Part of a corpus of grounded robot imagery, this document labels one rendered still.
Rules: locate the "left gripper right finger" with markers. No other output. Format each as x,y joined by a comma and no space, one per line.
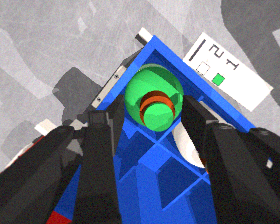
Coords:
243,191

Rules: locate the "blue plastic crate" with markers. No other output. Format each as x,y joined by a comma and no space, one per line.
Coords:
155,184

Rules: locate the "white paper pick list strip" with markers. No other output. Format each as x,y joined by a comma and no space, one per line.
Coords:
221,68

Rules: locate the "green bottle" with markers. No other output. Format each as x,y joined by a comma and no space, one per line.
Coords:
153,97

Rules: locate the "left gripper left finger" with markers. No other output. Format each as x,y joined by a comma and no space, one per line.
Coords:
31,187

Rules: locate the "red plastic crate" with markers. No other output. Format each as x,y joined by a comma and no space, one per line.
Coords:
56,218

